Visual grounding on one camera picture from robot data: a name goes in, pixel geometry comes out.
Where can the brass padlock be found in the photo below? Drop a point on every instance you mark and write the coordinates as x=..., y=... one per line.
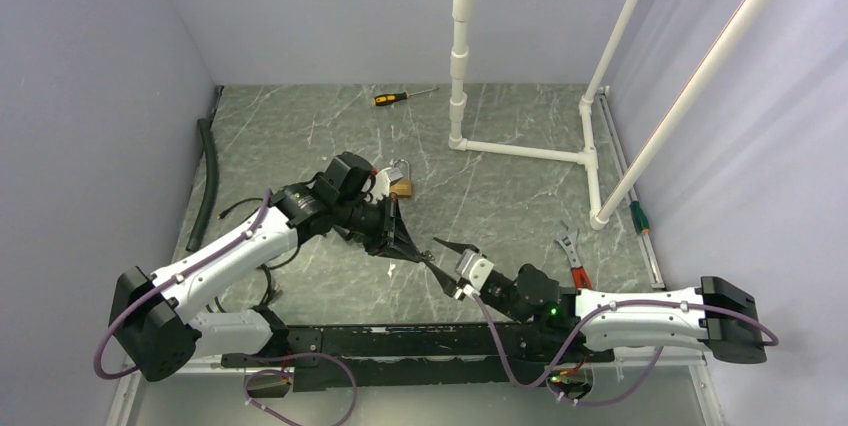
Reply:
x=401, y=181

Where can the red handle pliers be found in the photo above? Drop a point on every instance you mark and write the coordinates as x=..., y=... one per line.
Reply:
x=581, y=278

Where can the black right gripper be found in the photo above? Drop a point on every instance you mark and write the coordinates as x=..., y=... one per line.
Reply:
x=448, y=285

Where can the yellow black screwdriver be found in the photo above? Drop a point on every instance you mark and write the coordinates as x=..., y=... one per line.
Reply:
x=387, y=99

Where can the green handle screwdriver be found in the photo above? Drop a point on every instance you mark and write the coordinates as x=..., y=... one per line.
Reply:
x=639, y=217

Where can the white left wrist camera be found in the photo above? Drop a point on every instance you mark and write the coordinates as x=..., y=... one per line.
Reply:
x=384, y=179

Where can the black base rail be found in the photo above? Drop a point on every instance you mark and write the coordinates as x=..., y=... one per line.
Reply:
x=330, y=356

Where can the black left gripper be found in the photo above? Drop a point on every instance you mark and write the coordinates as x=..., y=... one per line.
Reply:
x=391, y=237

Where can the white pvc pipe frame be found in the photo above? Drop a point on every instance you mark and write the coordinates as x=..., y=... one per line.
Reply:
x=600, y=210

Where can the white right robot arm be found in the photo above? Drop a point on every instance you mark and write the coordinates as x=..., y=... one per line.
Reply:
x=716, y=316

